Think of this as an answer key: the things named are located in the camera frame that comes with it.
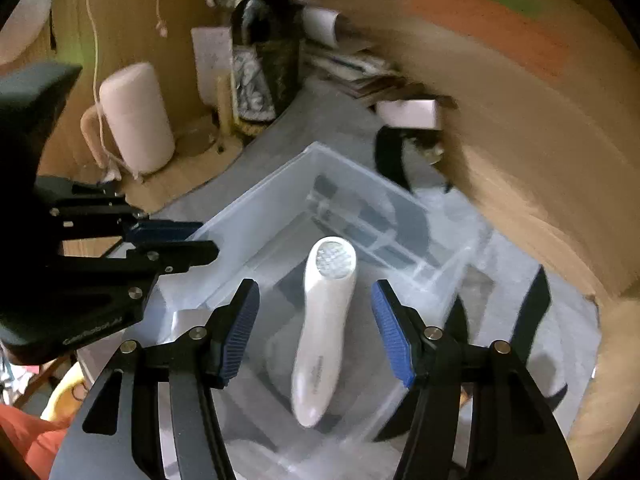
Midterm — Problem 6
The grey cloth mat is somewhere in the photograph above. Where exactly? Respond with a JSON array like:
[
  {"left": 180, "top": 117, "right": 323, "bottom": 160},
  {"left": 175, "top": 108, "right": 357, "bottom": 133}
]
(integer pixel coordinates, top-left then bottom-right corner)
[{"left": 75, "top": 77, "right": 601, "bottom": 480}]

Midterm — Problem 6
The stack of books and papers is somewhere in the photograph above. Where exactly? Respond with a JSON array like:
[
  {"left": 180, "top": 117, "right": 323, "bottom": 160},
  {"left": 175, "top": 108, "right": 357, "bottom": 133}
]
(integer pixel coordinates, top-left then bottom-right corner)
[{"left": 300, "top": 35, "right": 406, "bottom": 106}]

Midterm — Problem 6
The white handheld massager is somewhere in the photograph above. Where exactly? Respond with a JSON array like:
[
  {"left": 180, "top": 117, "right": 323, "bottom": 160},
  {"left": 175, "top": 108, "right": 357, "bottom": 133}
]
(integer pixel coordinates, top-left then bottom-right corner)
[{"left": 291, "top": 236, "right": 357, "bottom": 428}]

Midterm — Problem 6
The orange garment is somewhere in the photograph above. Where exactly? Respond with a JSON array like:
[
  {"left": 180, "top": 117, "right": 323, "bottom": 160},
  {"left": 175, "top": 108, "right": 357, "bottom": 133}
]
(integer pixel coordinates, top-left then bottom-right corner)
[{"left": 0, "top": 402, "right": 71, "bottom": 480}]

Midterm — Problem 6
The dark wine bottle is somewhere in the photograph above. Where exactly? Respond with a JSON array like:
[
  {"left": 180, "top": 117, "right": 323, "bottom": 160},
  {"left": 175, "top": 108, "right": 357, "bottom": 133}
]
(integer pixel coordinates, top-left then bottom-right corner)
[{"left": 230, "top": 0, "right": 303, "bottom": 126}]

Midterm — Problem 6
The black strap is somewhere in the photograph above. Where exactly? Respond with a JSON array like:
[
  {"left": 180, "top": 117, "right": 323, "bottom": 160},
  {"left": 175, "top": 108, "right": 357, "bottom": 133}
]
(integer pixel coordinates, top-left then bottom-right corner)
[{"left": 374, "top": 125, "right": 416, "bottom": 193}]

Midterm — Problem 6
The white paper card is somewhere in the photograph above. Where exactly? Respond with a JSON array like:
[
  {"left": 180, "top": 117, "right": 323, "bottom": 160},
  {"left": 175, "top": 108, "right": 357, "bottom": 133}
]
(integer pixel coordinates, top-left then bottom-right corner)
[{"left": 191, "top": 26, "right": 236, "bottom": 111}]

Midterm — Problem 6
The pink cylinder speaker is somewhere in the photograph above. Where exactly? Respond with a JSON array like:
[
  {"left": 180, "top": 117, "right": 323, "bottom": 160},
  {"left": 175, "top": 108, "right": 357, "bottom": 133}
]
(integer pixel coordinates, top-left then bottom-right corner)
[{"left": 98, "top": 62, "right": 176, "bottom": 176}]

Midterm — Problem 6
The small white box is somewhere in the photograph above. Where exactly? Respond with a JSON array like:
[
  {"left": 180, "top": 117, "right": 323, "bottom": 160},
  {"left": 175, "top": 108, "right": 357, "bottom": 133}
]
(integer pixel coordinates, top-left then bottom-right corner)
[{"left": 375, "top": 97, "right": 443, "bottom": 131}]

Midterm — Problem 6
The rolled white paper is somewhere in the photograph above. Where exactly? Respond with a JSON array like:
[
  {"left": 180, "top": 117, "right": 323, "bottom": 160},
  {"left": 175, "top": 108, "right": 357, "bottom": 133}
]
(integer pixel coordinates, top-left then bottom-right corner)
[{"left": 300, "top": 6, "right": 351, "bottom": 43}]

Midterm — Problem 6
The clear plastic storage box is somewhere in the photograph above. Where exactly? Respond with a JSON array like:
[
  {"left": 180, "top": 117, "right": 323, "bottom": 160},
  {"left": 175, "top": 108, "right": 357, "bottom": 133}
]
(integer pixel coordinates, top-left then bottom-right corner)
[{"left": 150, "top": 141, "right": 493, "bottom": 480}]

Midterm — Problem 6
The orange sticky note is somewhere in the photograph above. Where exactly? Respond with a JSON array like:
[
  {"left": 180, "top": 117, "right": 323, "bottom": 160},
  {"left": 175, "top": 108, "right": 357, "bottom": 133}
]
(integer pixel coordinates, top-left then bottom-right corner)
[{"left": 410, "top": 0, "right": 571, "bottom": 81}]

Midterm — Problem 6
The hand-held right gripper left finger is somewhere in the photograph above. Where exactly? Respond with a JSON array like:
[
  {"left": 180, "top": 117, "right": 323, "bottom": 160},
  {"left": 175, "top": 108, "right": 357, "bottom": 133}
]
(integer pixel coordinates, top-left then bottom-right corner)
[{"left": 80, "top": 278, "right": 261, "bottom": 480}]

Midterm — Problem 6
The yellow object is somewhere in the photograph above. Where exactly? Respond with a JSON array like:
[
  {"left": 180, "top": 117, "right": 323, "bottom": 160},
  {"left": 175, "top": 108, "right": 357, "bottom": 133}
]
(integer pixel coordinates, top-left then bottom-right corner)
[{"left": 40, "top": 360, "right": 96, "bottom": 421}]

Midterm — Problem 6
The pale yellow tube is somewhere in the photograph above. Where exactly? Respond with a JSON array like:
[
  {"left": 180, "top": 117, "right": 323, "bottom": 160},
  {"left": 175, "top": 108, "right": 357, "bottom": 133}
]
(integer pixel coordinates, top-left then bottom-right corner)
[{"left": 217, "top": 72, "right": 236, "bottom": 136}]

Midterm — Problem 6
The white fluffy pad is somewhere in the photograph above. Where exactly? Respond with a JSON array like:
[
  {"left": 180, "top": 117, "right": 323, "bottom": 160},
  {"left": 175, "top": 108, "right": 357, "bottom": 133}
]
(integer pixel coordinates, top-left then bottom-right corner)
[{"left": 0, "top": 0, "right": 53, "bottom": 66}]

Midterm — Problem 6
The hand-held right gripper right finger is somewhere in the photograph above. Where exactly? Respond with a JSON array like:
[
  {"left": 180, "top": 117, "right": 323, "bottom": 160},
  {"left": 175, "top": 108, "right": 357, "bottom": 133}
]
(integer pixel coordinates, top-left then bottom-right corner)
[{"left": 371, "top": 279, "right": 578, "bottom": 480}]

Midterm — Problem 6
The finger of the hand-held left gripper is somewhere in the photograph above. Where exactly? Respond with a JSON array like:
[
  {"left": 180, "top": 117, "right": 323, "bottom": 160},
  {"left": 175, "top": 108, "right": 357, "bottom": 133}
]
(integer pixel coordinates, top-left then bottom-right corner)
[
  {"left": 55, "top": 240, "right": 219, "bottom": 286},
  {"left": 35, "top": 175, "right": 203, "bottom": 251}
]

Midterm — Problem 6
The white hanging cord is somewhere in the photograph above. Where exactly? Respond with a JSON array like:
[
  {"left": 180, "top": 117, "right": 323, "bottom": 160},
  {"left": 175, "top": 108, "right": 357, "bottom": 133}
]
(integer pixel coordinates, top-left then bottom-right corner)
[{"left": 86, "top": 0, "right": 126, "bottom": 181}]

